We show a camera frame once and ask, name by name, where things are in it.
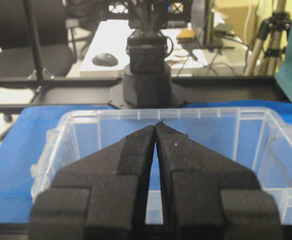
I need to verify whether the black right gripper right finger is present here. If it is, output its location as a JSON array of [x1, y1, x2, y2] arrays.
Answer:
[[155, 122, 283, 240]]

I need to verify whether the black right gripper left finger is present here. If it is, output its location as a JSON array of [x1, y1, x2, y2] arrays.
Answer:
[[29, 125, 154, 240]]

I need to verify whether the clear plastic storage case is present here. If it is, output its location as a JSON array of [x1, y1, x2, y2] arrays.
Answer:
[[30, 107, 292, 225]]

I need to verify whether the cardboard box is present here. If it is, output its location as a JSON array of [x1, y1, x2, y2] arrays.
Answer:
[[214, 1, 257, 44]]

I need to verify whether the blue table mat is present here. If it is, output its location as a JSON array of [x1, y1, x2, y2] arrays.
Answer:
[[0, 100, 292, 224]]

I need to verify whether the black computer mouse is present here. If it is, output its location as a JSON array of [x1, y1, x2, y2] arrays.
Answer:
[[92, 53, 118, 67]]

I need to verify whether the black office chair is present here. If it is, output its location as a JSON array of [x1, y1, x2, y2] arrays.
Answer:
[[0, 0, 75, 78]]

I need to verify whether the camera tripod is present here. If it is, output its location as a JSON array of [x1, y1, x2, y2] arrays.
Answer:
[[244, 11, 292, 76]]

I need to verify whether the black frame pole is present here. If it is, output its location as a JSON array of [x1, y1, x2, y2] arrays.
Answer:
[[22, 0, 44, 81]]

